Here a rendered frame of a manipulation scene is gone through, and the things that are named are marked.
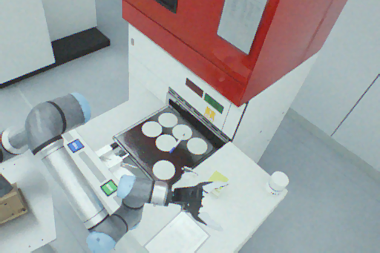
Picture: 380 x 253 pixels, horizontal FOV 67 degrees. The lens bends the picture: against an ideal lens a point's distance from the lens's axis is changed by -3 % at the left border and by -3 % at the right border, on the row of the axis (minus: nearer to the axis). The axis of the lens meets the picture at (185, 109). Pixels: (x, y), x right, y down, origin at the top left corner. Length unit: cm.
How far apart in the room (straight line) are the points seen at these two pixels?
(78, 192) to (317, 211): 206
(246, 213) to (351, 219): 160
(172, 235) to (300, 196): 163
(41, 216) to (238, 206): 81
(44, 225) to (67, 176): 50
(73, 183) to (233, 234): 63
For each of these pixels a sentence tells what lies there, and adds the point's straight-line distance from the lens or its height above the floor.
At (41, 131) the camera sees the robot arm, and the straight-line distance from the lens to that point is 93.
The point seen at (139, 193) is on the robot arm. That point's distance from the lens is 95.
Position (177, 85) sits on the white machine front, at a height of 103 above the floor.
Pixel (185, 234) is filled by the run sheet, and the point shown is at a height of 97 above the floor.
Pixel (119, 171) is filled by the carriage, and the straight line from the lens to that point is 139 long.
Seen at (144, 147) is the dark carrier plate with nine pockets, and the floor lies 90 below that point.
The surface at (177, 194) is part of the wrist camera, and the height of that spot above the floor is 121.
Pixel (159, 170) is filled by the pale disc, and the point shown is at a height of 90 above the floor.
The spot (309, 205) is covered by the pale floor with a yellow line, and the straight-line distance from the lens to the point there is 264.
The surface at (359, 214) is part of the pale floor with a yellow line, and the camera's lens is 285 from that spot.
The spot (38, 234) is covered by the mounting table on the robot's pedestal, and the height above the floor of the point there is 82.
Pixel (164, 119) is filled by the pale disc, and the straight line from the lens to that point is 155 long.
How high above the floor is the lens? 207
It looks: 47 degrees down
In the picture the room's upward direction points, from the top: 11 degrees clockwise
